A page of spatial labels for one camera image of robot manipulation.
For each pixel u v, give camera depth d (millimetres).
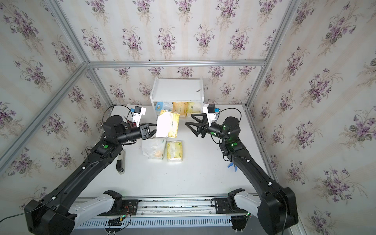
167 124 658
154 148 905
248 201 531
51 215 362
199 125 593
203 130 591
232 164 878
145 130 600
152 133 627
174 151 888
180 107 931
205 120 626
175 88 838
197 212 728
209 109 573
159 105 905
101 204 570
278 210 383
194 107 930
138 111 610
